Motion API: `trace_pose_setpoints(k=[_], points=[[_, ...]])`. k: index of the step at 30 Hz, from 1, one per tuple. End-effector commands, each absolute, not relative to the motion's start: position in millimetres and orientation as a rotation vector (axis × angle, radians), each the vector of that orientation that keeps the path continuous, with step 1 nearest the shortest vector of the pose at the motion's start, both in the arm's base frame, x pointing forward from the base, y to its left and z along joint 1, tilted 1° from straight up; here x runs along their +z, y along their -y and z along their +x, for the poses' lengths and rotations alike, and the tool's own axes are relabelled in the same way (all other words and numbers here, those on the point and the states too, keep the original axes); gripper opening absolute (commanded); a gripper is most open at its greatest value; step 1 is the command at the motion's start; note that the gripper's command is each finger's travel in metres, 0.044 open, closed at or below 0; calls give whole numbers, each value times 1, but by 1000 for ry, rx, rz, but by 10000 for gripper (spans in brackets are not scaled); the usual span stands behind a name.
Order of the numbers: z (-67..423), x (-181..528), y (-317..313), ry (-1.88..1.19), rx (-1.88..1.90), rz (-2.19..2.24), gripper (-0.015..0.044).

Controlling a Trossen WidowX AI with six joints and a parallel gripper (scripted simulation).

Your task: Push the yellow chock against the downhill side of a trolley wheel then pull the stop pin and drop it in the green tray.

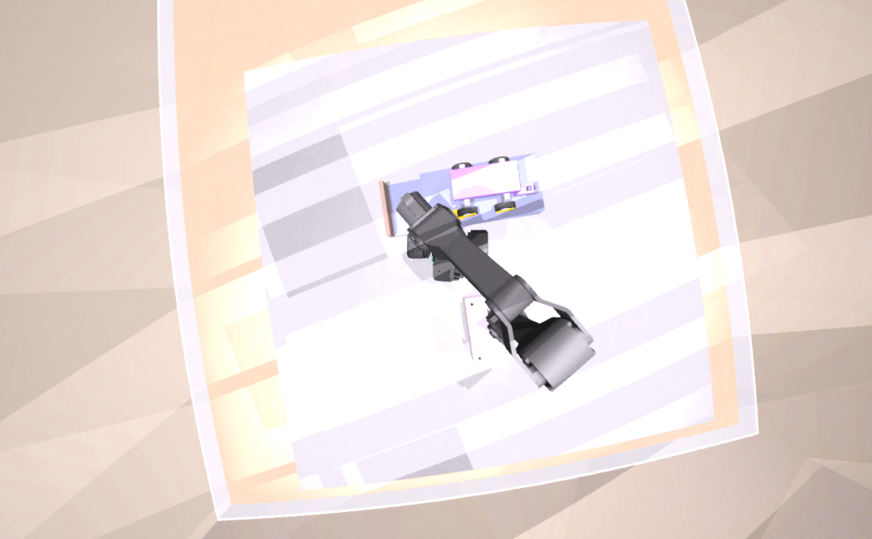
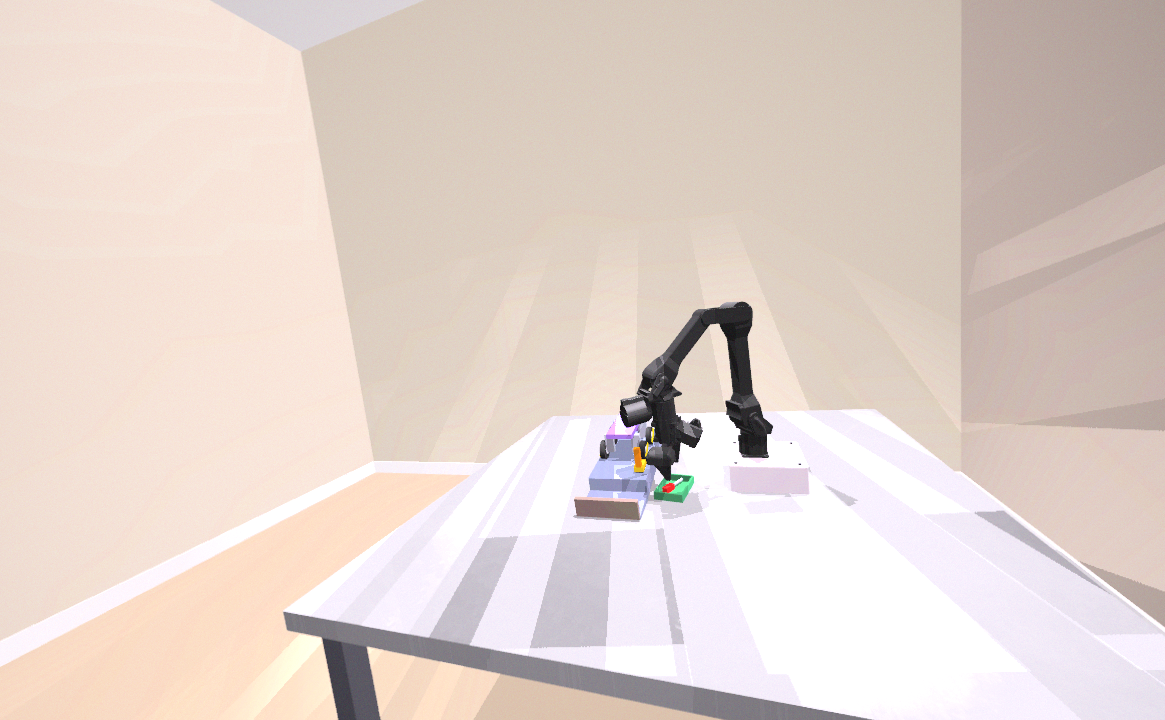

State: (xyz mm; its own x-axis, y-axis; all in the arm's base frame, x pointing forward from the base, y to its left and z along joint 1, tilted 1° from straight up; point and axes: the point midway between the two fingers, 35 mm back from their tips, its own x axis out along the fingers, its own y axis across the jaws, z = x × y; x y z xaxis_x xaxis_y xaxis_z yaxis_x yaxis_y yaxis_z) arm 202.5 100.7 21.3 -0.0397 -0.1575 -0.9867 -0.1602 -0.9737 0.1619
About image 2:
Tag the pale lavender ramp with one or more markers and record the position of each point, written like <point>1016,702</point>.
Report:
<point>616,491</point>

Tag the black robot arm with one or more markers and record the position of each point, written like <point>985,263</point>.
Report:
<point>743,409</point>

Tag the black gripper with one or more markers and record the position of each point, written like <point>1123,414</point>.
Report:
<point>664,457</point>

